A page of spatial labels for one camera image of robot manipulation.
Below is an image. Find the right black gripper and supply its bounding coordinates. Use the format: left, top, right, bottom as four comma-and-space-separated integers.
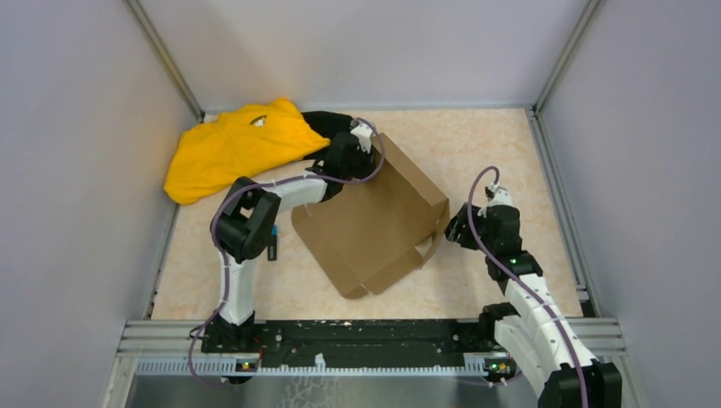
442, 202, 497, 255

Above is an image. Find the brown cardboard box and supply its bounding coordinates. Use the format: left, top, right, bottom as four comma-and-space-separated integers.
291, 133, 450, 299

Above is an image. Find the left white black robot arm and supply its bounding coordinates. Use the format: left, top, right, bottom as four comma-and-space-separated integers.
202, 125, 384, 353

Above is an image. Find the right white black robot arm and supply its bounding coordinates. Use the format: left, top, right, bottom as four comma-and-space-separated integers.
445, 203, 622, 407

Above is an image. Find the black cloth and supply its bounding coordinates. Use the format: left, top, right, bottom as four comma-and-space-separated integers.
302, 110, 362, 162

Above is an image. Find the black blue marker pen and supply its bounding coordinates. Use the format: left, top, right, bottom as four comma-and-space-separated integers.
267, 225, 278, 262

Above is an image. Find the yellow shirt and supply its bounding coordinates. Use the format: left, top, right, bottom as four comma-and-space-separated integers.
163, 98, 330, 205

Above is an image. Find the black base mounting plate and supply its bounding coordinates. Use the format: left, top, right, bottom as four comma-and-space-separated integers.
197, 319, 516, 372

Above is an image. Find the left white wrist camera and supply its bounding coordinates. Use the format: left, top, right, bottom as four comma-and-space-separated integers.
350, 122, 375, 154

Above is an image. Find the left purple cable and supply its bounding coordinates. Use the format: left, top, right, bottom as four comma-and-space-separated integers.
186, 116, 387, 389

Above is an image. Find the purple cable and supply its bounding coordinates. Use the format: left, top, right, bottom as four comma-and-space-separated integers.
450, 165, 592, 408
186, 116, 387, 389

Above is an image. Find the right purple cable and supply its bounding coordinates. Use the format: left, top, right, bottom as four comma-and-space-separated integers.
450, 165, 592, 408

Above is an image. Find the aluminium frame rail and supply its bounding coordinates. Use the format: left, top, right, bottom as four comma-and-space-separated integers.
116, 318, 627, 377

